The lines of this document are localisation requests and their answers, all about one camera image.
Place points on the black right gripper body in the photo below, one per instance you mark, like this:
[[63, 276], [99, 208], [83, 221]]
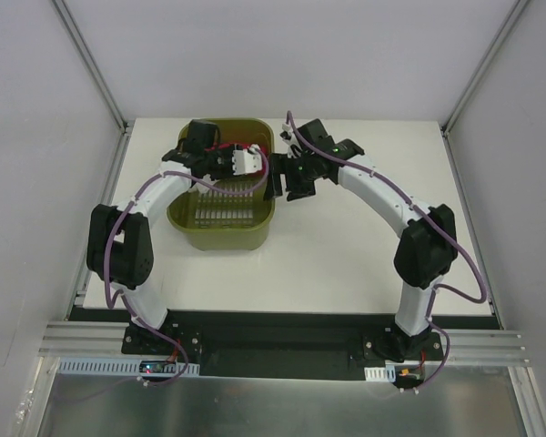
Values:
[[277, 176]]

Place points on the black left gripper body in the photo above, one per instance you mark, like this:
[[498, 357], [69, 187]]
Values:
[[227, 160]]

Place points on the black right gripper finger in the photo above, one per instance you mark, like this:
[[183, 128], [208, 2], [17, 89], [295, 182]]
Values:
[[277, 164], [301, 193]]

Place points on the olive green plastic basket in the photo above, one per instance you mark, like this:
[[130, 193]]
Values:
[[214, 221]]

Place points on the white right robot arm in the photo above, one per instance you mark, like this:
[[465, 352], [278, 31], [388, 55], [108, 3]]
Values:
[[427, 235]]

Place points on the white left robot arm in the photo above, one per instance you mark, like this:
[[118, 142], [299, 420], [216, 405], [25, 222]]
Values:
[[119, 247]]

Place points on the rolled pink t shirt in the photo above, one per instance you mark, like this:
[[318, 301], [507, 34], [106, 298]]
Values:
[[231, 145]]

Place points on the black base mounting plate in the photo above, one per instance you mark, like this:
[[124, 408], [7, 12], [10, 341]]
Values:
[[332, 347]]

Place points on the left aluminium frame post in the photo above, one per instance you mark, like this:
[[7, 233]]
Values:
[[80, 44]]

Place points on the aluminium frame post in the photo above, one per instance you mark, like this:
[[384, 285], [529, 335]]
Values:
[[80, 44], [507, 26]]

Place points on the right white cable duct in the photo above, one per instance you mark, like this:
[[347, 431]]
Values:
[[380, 374]]

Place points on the white cable duct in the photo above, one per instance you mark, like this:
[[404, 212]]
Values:
[[126, 368], [380, 374]]

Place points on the right aluminium frame post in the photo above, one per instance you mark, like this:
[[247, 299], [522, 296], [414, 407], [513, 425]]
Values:
[[507, 26]]

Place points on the left white cable duct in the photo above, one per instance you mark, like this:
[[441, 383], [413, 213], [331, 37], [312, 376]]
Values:
[[126, 368]]

